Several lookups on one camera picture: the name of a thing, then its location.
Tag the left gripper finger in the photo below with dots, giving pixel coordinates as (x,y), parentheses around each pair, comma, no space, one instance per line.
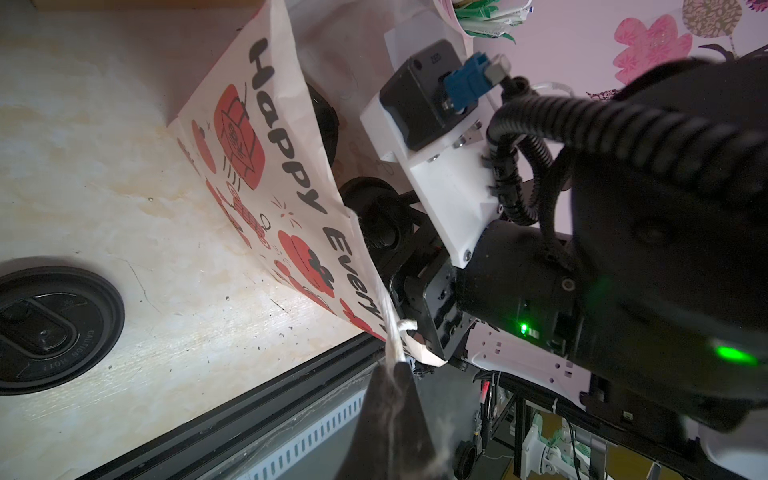
(391,439)

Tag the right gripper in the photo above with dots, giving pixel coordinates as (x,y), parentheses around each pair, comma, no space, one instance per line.
(416,269)

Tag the white red paper bag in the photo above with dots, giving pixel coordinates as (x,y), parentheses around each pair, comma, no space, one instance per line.
(250,132)

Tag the black cup lid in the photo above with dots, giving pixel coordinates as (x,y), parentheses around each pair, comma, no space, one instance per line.
(328,123)
(383,218)

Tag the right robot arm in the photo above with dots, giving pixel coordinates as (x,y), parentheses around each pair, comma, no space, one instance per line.
(606,259)

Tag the stack of black lids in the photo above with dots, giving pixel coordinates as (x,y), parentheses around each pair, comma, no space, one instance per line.
(57,322)

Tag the white cable duct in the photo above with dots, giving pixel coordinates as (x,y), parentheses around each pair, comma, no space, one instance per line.
(302,444)

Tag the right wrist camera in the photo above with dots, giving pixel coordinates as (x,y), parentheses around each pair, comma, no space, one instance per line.
(414,96)

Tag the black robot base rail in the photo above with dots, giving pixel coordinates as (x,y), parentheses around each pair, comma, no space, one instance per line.
(197,446)

